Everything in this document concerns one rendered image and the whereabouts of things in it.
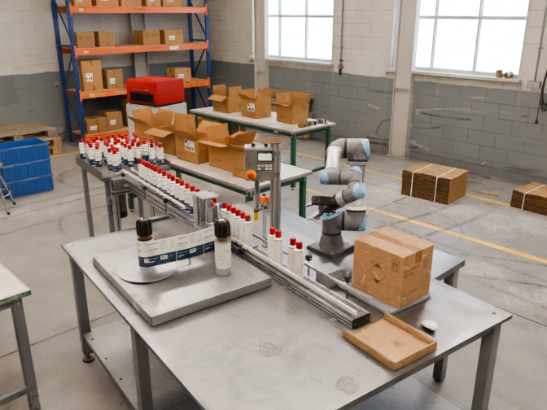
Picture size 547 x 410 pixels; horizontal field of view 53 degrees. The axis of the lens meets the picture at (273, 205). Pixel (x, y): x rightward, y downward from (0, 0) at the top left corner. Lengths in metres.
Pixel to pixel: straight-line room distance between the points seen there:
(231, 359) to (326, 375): 0.39
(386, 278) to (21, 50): 8.46
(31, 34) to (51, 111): 1.30
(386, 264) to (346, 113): 7.01
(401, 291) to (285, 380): 0.76
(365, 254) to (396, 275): 0.20
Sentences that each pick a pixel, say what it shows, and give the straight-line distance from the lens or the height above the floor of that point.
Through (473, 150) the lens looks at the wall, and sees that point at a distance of 8.35.
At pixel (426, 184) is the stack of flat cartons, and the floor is 0.20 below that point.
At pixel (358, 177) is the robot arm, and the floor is 1.39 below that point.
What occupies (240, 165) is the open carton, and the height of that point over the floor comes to 0.90.
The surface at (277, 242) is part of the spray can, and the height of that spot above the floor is 1.03.
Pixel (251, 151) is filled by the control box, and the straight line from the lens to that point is 3.01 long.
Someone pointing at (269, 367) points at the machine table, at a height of 0.83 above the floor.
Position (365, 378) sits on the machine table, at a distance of 2.27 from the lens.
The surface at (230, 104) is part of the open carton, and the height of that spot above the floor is 0.91.
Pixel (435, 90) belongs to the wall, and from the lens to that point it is 8.53.
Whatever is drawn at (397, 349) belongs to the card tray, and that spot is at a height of 0.83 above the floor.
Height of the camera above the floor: 2.18
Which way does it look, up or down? 20 degrees down
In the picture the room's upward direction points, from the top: straight up
